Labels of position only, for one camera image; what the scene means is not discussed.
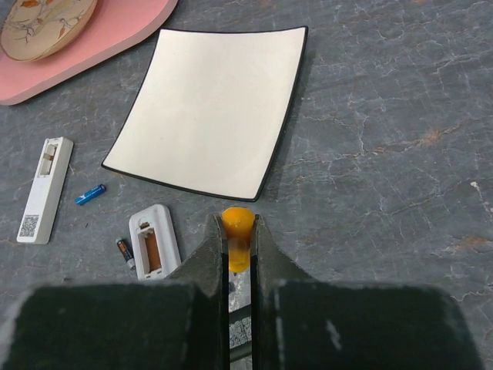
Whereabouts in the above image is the black battery with orange band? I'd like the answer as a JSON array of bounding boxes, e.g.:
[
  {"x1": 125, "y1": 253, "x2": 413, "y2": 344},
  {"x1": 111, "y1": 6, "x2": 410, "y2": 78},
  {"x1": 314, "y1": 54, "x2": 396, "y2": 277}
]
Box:
[{"x1": 116, "y1": 238, "x2": 136, "y2": 270}]

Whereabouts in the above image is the pink three-tier shelf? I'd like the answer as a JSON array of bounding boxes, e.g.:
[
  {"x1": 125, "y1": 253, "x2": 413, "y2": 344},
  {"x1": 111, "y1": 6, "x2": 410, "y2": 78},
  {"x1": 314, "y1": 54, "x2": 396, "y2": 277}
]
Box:
[{"x1": 1, "y1": 0, "x2": 178, "y2": 106}]

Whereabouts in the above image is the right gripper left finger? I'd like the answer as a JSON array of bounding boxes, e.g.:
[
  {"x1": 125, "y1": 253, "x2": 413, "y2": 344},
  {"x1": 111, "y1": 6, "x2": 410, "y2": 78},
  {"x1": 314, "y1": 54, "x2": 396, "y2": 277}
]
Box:
[{"x1": 1, "y1": 214, "x2": 224, "y2": 369}]

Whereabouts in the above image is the white square plate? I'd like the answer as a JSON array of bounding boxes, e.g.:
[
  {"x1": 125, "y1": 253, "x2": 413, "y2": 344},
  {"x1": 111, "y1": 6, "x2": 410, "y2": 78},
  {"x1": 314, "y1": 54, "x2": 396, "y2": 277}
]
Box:
[{"x1": 102, "y1": 26, "x2": 308, "y2": 201}]

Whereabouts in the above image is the slim white remote control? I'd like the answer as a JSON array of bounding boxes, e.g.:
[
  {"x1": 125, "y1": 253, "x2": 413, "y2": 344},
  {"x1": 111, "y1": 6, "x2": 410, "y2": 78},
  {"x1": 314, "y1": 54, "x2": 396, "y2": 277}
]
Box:
[{"x1": 17, "y1": 137, "x2": 74, "y2": 244}]

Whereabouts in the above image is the blue battery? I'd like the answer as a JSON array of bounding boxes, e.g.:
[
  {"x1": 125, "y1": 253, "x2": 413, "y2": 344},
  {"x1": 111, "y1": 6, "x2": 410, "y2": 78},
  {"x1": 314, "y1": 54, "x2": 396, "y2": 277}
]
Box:
[{"x1": 75, "y1": 184, "x2": 106, "y2": 206}]

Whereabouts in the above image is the orange handled screwdriver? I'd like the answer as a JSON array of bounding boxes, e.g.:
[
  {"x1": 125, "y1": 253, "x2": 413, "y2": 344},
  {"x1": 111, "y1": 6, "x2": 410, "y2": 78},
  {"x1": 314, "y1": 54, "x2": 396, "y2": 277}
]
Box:
[{"x1": 221, "y1": 207, "x2": 255, "y2": 283}]

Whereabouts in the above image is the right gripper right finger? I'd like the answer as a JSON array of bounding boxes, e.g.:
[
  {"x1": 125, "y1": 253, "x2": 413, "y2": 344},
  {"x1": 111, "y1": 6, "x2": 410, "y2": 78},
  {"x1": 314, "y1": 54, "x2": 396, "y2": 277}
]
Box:
[{"x1": 251, "y1": 216, "x2": 483, "y2": 369}]

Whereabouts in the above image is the black remote control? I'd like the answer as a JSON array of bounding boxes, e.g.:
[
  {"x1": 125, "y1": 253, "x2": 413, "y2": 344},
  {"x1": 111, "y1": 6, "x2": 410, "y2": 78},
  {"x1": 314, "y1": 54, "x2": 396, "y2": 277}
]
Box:
[{"x1": 229, "y1": 304, "x2": 252, "y2": 362}]

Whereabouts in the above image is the wide white remote control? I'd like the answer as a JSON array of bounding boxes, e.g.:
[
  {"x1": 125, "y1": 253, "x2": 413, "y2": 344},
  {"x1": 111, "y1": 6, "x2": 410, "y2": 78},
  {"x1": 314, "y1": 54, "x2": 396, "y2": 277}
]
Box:
[{"x1": 129, "y1": 204, "x2": 181, "y2": 281}]

